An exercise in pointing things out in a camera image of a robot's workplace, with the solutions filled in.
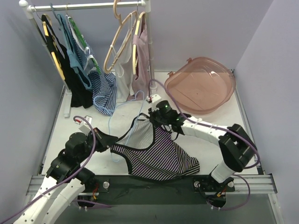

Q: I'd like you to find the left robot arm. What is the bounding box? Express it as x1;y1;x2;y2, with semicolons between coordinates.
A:
15;128;118;224

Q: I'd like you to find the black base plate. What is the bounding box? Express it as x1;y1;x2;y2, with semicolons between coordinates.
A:
77;175;224;205

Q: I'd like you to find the pink translucent plastic basin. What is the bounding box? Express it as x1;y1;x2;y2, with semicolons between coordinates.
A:
164;57;236;115

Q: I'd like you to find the large beige wooden hanger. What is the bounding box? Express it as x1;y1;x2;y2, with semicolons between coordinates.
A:
103;0;138;73

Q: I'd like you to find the white metal clothes rack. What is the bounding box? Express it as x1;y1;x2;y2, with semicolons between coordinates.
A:
18;0;160;118

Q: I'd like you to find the light blue wire hanger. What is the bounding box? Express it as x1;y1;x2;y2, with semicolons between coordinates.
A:
93;90;150;163

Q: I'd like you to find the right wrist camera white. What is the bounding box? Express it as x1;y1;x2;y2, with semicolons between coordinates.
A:
146;94;162;111

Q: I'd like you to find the black white striped tank top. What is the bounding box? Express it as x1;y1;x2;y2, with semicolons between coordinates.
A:
110;113;200;181

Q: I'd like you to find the yellow wooden hanger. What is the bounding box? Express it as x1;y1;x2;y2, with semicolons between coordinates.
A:
41;14;65;81

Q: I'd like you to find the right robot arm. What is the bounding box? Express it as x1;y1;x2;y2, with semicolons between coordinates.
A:
146;95;257;193

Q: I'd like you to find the black garment on hanger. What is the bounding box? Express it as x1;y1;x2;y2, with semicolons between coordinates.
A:
41;14;94;109

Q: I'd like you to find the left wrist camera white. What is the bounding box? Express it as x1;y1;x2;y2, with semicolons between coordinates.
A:
74;115;93;135

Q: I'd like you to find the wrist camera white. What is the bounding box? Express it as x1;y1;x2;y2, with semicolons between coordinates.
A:
146;94;162;111
74;115;93;135

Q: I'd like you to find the green plastic hanger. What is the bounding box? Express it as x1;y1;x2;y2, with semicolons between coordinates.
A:
67;16;102;75

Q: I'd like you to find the pink tank top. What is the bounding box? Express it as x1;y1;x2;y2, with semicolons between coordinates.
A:
128;18;150;100

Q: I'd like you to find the blue white striped garment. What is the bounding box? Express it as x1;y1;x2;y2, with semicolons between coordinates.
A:
66;15;117;115

